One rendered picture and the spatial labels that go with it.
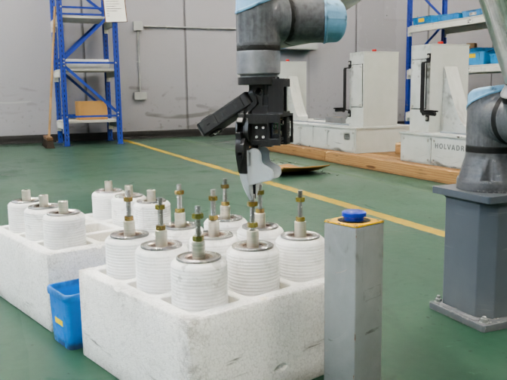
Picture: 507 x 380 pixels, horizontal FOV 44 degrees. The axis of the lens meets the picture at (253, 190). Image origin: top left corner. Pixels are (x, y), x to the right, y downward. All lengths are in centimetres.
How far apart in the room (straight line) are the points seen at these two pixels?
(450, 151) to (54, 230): 271
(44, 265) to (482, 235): 97
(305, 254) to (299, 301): 9
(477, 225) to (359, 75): 326
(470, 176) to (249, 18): 66
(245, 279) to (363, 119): 358
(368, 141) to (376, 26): 456
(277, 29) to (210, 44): 686
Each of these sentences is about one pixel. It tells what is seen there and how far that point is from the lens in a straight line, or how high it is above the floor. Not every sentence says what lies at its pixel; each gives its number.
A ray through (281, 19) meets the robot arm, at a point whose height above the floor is 64.
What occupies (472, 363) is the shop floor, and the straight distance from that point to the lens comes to 134.
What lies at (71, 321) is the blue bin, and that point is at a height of 6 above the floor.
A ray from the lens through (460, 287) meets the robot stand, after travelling 154.
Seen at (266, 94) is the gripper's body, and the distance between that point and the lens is 108.
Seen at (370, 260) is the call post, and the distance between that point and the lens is 105.
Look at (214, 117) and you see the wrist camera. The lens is 111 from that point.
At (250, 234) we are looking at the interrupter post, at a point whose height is 28.
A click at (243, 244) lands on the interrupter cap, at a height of 25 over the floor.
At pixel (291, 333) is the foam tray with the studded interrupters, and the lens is 114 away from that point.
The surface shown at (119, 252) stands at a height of 23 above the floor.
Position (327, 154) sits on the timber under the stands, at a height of 6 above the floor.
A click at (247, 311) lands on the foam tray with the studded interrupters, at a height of 17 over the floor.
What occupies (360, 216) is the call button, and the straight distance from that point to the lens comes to 104.
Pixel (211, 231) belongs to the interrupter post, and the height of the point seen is 26.
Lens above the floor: 52
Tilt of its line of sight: 9 degrees down
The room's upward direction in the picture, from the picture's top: 1 degrees counter-clockwise
